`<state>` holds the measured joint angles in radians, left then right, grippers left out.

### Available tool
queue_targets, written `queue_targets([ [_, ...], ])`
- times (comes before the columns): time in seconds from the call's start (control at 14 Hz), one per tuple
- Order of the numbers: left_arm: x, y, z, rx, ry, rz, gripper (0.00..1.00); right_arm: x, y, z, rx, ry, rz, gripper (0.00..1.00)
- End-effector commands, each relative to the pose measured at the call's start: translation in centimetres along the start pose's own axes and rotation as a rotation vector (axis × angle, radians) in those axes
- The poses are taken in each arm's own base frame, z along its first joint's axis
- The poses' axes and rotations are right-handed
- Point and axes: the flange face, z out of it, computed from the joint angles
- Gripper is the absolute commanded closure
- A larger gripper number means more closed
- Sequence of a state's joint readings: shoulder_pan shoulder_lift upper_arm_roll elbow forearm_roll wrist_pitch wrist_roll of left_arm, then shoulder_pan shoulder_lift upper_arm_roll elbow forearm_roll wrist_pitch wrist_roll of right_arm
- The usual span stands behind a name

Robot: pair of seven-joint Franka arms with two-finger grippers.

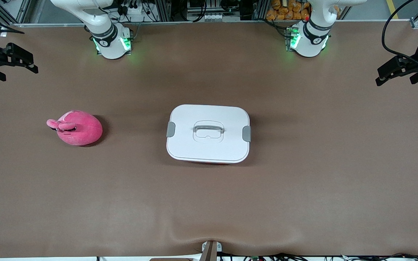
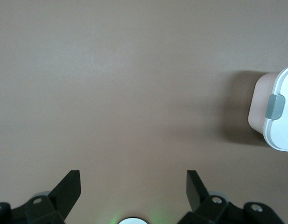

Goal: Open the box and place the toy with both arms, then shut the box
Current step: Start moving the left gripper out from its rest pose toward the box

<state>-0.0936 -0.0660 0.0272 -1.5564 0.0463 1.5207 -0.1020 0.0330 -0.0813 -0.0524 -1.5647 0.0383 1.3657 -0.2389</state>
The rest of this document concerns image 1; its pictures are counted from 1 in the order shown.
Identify pink plush toy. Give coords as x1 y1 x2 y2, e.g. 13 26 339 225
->
46 110 103 146

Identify white box lid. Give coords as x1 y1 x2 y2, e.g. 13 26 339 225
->
166 104 251 164

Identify orange snack bags pile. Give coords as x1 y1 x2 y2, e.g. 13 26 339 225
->
266 0 311 21

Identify white power strip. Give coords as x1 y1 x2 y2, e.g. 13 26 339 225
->
116 2 151 23

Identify black device white terminal strip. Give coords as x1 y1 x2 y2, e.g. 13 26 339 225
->
187 0 247 22

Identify brown table mat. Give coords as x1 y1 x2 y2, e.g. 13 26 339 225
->
0 20 418 258

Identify slanted aluminium frame struts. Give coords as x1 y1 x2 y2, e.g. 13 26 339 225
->
0 0 32 24

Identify aluminium table edge rail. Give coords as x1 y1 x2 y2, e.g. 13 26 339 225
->
13 19 413 28

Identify brown camera mount post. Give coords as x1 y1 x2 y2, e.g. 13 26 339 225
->
200 240 223 261

